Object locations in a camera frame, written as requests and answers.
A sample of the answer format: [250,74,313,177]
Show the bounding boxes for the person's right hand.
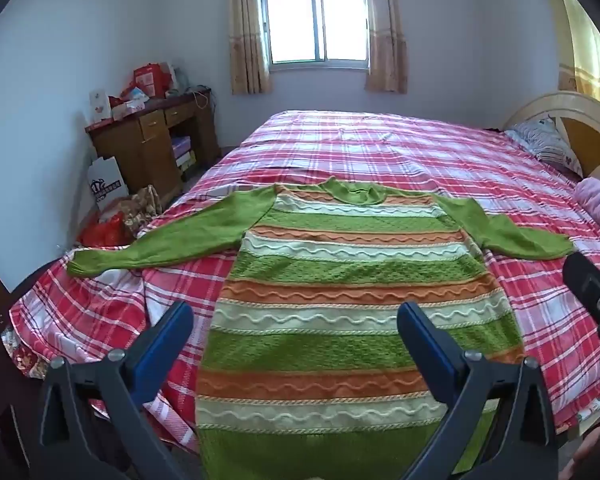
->
[572,425,600,480]

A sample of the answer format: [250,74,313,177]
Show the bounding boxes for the red gift box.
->
[131,62,175,99]

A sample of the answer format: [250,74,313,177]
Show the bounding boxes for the window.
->
[257,0,371,72]

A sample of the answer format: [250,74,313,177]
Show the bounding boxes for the wooden headboard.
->
[501,91,600,182]

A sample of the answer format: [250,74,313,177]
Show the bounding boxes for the stacked boxes under desk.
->
[171,136,198,170]

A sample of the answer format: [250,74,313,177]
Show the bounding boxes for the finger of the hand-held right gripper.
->
[562,251,600,333]

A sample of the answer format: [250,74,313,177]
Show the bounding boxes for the bed with red plaid sheet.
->
[2,109,600,453]

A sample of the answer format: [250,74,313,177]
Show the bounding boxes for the green orange striped knit sweater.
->
[67,177,578,480]

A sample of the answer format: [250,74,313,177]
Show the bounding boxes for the red plastic bag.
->
[76,211,132,249]

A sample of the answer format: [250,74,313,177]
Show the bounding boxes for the white card with red print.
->
[89,89,112,124]

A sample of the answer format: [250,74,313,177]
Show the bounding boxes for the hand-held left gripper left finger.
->
[37,301,206,480]

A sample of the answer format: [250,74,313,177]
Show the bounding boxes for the red and white small boxes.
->
[108,86,150,122]

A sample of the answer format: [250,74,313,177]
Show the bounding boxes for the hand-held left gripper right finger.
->
[396,301,561,480]

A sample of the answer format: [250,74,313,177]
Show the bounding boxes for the floral patterned bag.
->
[121,185,164,237]

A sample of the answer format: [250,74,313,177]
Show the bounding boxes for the yellow curtain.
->
[544,0,600,107]

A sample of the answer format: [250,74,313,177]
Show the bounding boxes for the brown wooden desk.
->
[85,87,222,211]

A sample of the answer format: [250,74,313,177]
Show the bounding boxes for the beige patterned curtain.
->
[228,0,273,95]
[364,0,409,95]

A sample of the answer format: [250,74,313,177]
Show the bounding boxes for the white paper bag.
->
[86,156,130,214]

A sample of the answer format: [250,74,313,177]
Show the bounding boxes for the patterned pillow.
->
[504,116,584,178]

